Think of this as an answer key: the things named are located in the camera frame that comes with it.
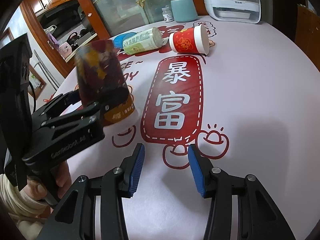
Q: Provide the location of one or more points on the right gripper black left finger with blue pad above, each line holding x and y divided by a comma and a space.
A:
96, 200

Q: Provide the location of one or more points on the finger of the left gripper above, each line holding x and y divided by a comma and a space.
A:
56, 106
87, 119

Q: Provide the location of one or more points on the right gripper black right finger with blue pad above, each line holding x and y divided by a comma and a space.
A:
258, 215

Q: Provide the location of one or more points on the dark patterned paper cup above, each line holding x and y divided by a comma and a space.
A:
101, 80

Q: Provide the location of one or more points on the cream sleeve forearm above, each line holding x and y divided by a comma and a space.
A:
28, 214

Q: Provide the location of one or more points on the blue plastic cup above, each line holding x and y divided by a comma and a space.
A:
118, 40

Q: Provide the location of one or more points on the green white paper cup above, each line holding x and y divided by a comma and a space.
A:
143, 41

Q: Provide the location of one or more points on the red paper cup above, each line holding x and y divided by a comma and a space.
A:
193, 40

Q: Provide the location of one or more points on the person's left hand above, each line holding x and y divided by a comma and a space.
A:
37, 191

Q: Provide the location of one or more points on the pink printed tablecloth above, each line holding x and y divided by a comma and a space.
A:
251, 106

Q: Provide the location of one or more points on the small white pill bottle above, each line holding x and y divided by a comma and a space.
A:
167, 14

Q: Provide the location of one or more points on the light blue ceramic canister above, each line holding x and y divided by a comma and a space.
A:
184, 10

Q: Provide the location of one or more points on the white countertop appliance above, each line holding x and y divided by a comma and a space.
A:
247, 11

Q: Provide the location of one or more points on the wooden shelf cabinet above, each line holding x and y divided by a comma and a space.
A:
307, 31

